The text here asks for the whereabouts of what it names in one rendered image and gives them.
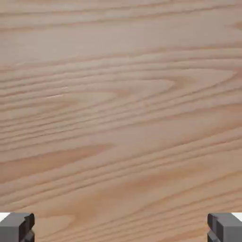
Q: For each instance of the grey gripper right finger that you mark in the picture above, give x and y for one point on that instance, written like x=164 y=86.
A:
x=226 y=226

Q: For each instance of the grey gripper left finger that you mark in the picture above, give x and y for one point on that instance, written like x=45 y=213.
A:
x=13 y=226

